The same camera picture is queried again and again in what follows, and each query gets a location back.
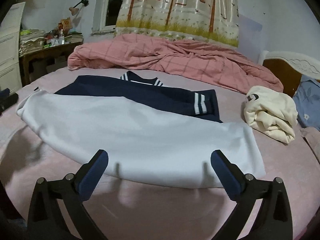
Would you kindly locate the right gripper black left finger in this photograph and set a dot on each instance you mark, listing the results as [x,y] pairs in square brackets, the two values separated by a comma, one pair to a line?
[45,219]

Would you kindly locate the pink plaid quilt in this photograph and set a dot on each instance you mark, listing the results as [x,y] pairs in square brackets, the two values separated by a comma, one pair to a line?
[200,61]

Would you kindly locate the tree print curtain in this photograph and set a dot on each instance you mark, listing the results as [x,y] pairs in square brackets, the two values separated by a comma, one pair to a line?
[212,21]

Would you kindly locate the pink bed sheet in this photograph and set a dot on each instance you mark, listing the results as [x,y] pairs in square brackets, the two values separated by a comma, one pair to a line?
[127,210]

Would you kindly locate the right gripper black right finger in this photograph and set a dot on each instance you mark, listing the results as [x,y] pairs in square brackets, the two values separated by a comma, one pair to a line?
[274,218]

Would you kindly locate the white drawer cabinet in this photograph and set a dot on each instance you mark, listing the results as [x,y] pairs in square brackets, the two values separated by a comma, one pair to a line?
[9,49]

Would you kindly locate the mauve pillow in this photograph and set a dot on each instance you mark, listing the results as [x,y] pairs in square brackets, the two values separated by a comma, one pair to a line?
[312,136]

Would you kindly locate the dark wooden desk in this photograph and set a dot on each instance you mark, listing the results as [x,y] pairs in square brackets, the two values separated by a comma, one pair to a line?
[49,53]

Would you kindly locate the blue floral pillow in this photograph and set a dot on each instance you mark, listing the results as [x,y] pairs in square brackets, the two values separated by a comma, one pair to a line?
[307,100]

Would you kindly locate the white wooden headboard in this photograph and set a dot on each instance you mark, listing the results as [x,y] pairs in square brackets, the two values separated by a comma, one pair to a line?
[289,67]

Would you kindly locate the cream folded sweatshirt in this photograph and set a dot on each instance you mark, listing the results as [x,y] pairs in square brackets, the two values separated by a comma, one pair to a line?
[272,113]

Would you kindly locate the window with white frame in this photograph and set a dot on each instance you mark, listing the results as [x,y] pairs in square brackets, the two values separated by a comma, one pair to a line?
[105,16]

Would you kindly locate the white navy varsity jacket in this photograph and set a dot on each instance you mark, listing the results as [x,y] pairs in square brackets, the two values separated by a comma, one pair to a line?
[153,134]

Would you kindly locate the pink wall lamp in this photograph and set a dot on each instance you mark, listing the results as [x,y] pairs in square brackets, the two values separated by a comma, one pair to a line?
[75,9]

